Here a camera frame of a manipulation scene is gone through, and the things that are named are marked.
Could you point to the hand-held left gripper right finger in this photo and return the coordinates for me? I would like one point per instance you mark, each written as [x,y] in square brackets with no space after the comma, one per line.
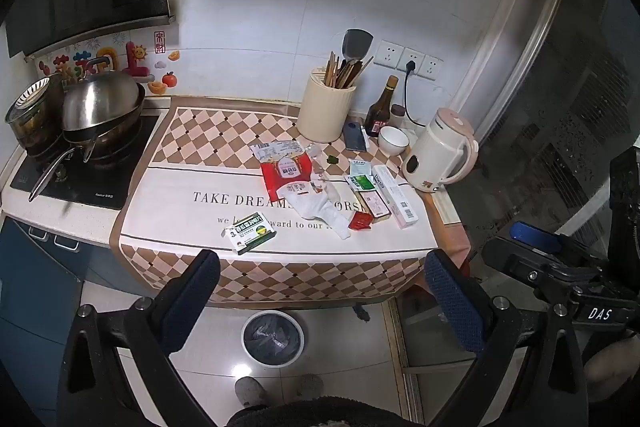
[452,302]

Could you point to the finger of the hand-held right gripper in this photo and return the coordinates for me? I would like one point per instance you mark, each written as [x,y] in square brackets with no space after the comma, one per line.
[515,257]
[535,236]

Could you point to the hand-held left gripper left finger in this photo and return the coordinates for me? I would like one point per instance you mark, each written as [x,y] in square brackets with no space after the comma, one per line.
[192,302]

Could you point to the round white trash bin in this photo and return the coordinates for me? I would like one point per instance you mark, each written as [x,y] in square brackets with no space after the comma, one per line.
[272,338]

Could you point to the red and white snack packet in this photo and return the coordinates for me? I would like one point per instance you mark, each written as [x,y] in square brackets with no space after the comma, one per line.
[285,179]

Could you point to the green leaf scrap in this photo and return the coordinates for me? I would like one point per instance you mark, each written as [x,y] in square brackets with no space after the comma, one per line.
[330,160]

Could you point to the person's right hand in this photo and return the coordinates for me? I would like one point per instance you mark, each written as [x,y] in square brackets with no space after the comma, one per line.
[612,359]

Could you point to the green and white medicine box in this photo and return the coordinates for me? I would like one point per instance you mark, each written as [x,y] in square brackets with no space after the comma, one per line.
[244,232]

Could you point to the black caster wheel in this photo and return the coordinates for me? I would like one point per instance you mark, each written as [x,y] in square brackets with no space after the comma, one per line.
[361,312]

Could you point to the checkered brown table mat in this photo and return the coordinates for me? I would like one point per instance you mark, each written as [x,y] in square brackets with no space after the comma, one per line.
[175,202]

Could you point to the grey slipper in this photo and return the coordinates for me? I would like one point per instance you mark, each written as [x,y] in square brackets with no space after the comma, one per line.
[250,391]
[310,386]

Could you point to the long white and pink box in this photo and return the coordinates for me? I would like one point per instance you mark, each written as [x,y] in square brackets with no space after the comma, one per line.
[396,198]

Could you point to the small red sachet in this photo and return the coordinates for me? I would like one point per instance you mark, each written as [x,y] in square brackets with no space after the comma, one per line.
[360,221]

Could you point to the white and pink kettle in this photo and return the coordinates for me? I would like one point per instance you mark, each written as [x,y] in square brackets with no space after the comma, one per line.
[435,152]

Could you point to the dark glass window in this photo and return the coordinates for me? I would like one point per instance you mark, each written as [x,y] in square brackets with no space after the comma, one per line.
[570,107]

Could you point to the black induction cooktop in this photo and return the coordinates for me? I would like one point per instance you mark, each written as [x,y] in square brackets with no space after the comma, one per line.
[105,187]

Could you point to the green and white sachet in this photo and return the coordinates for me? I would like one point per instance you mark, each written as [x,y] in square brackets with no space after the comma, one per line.
[359,183]

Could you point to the crumpled white wrapper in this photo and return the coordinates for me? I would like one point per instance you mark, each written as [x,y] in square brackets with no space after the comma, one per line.
[315,209]

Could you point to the blue kitchen cabinet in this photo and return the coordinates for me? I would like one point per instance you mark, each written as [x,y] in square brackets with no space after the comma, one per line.
[35,297]

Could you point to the white and teal sachet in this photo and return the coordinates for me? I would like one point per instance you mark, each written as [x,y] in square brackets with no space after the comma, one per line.
[360,168]

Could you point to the white bowl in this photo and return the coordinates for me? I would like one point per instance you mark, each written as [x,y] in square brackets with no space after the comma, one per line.
[393,141]

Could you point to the person's dark fuzzy clothing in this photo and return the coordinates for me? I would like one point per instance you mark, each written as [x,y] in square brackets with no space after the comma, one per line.
[320,414]

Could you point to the small brown-lidded jar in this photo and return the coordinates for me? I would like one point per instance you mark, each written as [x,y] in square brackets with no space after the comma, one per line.
[397,116]

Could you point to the steel wok with lid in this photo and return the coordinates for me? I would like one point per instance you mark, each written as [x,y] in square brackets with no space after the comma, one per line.
[115,132]

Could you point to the clear plastic wrapper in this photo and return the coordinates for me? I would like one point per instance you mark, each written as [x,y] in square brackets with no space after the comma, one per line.
[315,151]

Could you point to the dark sauce bottle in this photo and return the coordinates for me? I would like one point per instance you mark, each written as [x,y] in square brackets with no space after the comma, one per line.
[379,112]

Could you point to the steel wok lid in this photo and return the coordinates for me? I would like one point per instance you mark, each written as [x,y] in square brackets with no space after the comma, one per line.
[100,99]

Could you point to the cream utensil holder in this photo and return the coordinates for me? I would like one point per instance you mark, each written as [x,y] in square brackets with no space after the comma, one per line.
[325,112]

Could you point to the pot with striped lid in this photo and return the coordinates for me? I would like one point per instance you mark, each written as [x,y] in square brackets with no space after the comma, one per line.
[30,114]

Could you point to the bundle of wooden chopsticks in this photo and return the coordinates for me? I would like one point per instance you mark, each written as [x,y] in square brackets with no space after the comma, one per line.
[342,72]

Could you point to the black spatula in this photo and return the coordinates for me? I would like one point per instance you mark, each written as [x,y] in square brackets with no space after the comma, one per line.
[357,44]

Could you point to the white wall socket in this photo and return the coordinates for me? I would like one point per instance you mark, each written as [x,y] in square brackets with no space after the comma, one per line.
[432,67]
[388,53]
[417,57]

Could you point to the colourful wall stickers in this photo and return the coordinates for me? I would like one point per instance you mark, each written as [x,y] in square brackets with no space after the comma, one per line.
[135,59]

